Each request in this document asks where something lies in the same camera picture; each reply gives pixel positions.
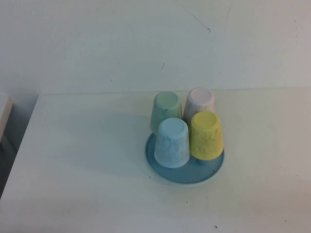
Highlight yellow plastic cup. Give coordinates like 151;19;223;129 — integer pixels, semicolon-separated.
190;111;224;161

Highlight green plastic cup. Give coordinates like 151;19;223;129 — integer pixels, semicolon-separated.
149;91;183;134

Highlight light blue plastic cup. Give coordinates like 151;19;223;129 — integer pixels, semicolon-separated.
154;117;190;169

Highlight pink plastic cup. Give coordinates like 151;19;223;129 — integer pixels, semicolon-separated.
182;87;216;122

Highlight blue cup stand with pegs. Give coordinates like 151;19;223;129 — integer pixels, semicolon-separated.
145;132;225;184

